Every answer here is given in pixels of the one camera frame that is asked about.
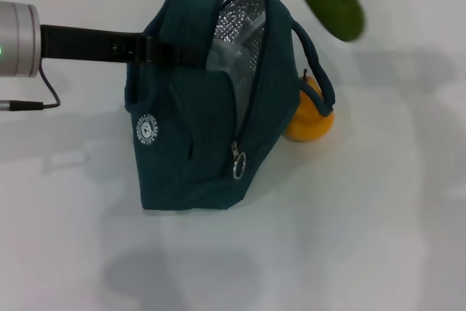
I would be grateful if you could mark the yellow pear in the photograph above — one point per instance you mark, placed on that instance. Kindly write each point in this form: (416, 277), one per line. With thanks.
(309, 125)

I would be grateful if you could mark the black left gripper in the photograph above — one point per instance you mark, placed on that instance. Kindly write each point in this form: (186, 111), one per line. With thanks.
(80, 45)

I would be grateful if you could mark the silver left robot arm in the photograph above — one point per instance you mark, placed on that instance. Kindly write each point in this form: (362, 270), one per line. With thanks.
(16, 39)

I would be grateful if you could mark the teal insulated lunch bag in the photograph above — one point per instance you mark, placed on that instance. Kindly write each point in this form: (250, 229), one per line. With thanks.
(196, 136)

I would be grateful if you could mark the green cucumber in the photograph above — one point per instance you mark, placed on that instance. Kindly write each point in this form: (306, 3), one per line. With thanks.
(331, 1)

